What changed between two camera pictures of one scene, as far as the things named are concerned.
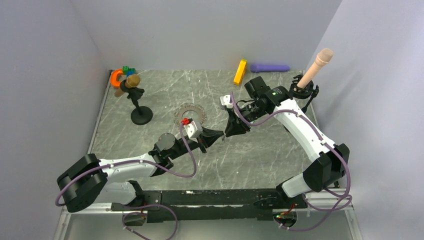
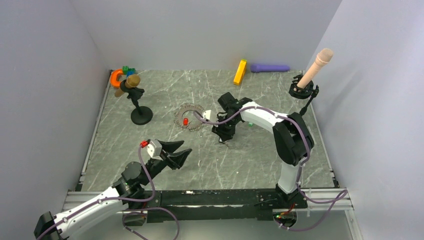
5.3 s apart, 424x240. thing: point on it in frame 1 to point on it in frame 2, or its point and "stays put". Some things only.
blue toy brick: (129, 73) stays put
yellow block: (240, 74) stays put
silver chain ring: (178, 115) stays put
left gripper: (212, 136) to (176, 159)
